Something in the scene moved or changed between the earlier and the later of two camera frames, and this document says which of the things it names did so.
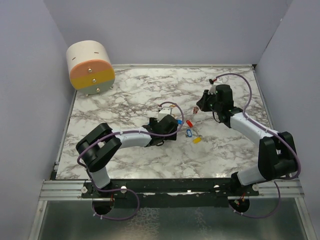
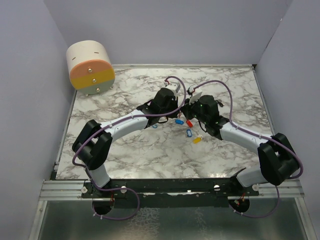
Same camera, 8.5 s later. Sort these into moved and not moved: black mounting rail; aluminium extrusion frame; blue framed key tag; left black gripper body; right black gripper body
Moved: right black gripper body; left black gripper body
Not moved: blue framed key tag; aluminium extrusion frame; black mounting rail
